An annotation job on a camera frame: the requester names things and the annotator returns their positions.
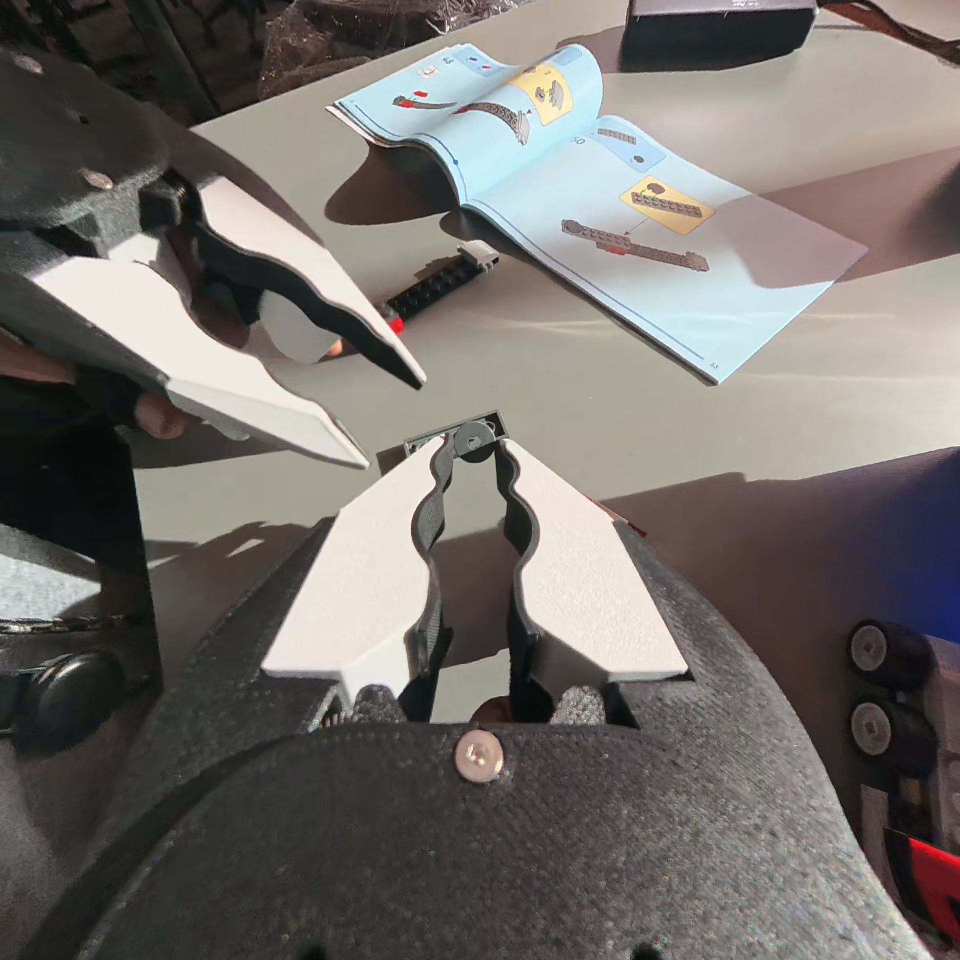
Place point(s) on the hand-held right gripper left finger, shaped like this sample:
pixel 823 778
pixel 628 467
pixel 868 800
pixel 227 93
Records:
pixel 352 600

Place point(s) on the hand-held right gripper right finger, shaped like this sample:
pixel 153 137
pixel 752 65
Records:
pixel 600 600

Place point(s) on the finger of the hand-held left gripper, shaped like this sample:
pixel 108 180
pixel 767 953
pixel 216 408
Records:
pixel 187 352
pixel 300 262

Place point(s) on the black toy brick beam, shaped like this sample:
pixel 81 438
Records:
pixel 435 289

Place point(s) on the grey toy brick plate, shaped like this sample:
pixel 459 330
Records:
pixel 427 439

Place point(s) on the black round toy tile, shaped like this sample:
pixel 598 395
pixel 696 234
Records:
pixel 472 439

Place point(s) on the person's left forearm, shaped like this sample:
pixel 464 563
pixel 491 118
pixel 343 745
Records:
pixel 60 487

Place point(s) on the grey desk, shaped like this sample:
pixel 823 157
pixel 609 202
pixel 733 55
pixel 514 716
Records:
pixel 562 375

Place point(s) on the plastic-wrapped black bundle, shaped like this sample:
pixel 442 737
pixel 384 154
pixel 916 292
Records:
pixel 337 45

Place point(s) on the toy brick truck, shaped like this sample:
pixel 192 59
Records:
pixel 907 712

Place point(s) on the light blue instruction booklet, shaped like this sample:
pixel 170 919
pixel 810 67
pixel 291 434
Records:
pixel 675 247

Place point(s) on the black power strip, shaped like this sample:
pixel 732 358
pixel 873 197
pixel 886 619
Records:
pixel 720 30

